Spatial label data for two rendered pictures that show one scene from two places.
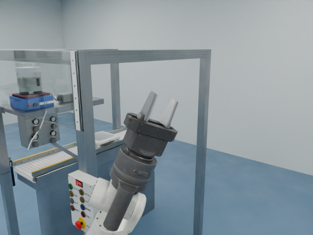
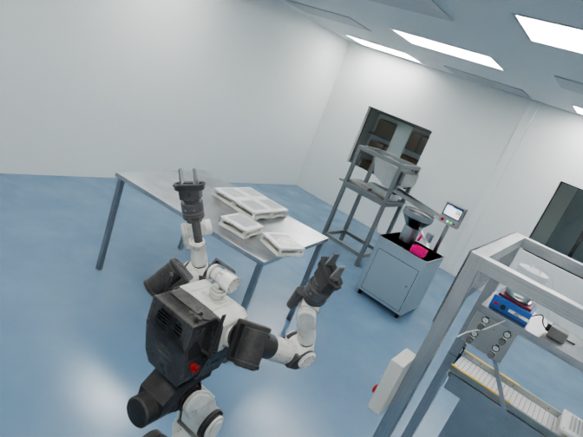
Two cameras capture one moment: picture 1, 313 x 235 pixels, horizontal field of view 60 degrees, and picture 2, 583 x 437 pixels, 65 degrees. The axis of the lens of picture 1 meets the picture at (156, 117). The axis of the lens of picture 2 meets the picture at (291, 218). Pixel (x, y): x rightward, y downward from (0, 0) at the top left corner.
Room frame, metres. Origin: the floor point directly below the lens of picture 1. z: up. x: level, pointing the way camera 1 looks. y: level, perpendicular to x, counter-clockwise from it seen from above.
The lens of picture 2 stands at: (0.21, -1.34, 2.12)
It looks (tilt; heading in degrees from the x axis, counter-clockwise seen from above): 17 degrees down; 83
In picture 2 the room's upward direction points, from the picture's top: 21 degrees clockwise
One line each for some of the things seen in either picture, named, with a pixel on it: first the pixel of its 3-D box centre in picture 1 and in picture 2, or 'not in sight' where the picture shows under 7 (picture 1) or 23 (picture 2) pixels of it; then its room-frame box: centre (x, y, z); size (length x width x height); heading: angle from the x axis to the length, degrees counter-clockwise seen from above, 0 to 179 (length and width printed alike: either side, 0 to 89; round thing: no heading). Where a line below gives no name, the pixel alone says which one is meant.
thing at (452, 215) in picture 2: not in sight; (444, 230); (2.48, 3.48, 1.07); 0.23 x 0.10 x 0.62; 140
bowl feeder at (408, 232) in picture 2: not in sight; (417, 229); (2.23, 3.58, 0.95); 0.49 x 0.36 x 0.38; 140
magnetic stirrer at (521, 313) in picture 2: not in sight; (514, 304); (1.77, 0.82, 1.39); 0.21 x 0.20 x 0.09; 52
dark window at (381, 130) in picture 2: not in sight; (389, 147); (2.37, 6.73, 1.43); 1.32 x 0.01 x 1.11; 140
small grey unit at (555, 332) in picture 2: not in sight; (556, 332); (1.94, 0.67, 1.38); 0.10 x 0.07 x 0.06; 142
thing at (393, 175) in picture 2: not in sight; (377, 215); (1.99, 4.41, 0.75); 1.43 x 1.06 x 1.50; 140
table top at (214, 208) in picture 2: not in sight; (226, 208); (0.12, 2.32, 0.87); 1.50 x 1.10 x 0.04; 150
